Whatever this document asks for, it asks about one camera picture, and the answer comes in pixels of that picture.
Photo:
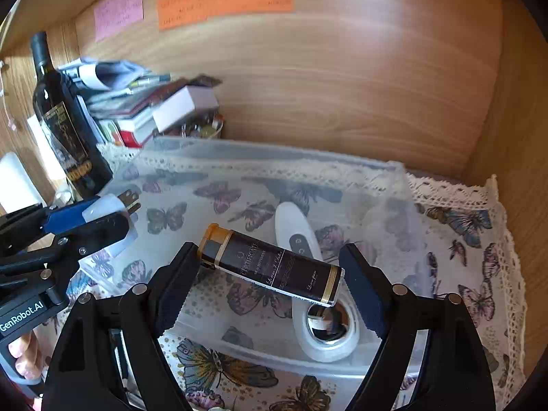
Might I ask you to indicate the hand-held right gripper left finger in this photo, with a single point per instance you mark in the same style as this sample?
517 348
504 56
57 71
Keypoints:
175 293

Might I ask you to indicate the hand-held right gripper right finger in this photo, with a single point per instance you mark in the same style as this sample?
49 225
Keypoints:
364 295

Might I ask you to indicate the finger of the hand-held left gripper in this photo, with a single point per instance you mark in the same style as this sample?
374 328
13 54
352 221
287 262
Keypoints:
100 233
72 218

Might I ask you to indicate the white power plug adapter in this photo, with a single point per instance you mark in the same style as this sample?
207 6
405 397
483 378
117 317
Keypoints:
113 205

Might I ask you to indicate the dark tube with gold caps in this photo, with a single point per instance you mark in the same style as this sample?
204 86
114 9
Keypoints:
269 270

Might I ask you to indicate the clear plastic storage box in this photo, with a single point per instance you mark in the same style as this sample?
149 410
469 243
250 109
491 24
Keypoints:
257 239

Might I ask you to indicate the person's left hand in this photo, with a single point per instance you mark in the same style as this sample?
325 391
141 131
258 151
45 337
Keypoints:
26 353

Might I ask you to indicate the white tape roll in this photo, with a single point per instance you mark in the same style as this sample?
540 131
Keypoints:
327 327

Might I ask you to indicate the white handheld device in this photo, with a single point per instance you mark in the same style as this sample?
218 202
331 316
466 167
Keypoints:
297 239

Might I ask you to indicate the dark wine bottle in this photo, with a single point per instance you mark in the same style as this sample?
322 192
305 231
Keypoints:
66 124

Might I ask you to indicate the butterfly print lace cloth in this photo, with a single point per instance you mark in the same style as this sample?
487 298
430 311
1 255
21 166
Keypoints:
462 274

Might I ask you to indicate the stack of books and papers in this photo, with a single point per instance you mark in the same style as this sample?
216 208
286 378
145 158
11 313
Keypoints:
124 102

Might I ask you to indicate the white box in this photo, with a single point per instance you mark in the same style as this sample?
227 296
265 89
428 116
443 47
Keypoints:
186 105

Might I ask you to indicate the pink paper note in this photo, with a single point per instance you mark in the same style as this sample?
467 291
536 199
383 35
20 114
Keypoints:
118 10

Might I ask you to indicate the orange paper note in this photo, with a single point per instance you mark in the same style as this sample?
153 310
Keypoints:
224 2

